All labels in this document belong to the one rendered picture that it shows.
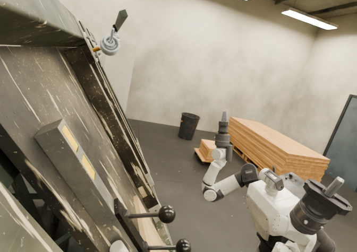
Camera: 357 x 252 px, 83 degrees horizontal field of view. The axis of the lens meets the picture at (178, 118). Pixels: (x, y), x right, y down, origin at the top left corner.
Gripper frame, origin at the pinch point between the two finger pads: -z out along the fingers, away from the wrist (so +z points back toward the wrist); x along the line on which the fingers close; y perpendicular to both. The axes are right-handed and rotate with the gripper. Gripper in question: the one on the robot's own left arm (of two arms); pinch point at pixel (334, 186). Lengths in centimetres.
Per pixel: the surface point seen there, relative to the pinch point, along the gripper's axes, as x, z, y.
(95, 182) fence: 35, -2, -54
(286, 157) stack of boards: 42, 173, 314
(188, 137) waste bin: 262, 275, 310
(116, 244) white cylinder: 28, 11, -53
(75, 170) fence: 37, -6, -57
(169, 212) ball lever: 23.0, 1.6, -44.2
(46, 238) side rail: 21, -16, -66
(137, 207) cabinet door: 49, 43, -29
